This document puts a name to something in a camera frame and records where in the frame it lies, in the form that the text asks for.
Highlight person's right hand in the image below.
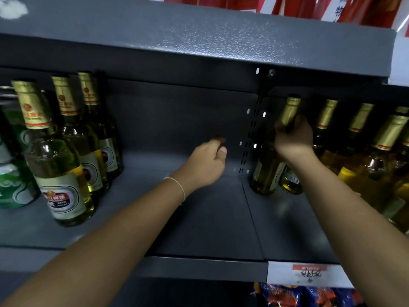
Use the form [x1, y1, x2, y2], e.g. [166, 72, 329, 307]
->
[274, 114, 315, 163]

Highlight person's left hand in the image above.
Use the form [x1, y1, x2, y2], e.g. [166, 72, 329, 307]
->
[171, 137, 228, 197]

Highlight gold-foil beer bottle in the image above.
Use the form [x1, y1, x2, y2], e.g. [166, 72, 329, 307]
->
[78, 72, 124, 179]
[320, 103, 374, 177]
[338, 115, 409, 214]
[281, 99, 338, 195]
[51, 76, 111, 197]
[250, 96, 302, 196]
[11, 80, 95, 227]
[395, 106, 409, 147]

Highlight person's right forearm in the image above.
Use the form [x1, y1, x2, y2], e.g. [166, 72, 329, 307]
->
[283, 151, 409, 307]

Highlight person's left forearm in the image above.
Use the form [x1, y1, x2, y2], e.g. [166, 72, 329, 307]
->
[0, 176, 193, 307]

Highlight dark grey metal shelf unit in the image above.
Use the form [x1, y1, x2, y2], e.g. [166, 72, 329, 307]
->
[0, 0, 397, 285]

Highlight row of red hanging banners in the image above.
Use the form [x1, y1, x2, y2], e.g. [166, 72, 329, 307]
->
[140, 0, 409, 37]

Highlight white hanging paper sign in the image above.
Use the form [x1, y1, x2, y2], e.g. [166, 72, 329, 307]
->
[321, 0, 352, 23]

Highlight white shelf price tag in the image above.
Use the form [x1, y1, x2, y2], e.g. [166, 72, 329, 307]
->
[267, 261, 354, 289]

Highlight colourful snack packets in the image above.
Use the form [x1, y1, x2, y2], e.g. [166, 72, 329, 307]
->
[253, 282, 367, 307]

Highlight green beverage can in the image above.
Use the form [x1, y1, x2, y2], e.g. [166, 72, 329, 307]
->
[0, 163, 41, 209]
[0, 107, 31, 154]

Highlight white string bracelet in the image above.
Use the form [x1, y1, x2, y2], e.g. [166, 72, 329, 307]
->
[163, 177, 186, 204]

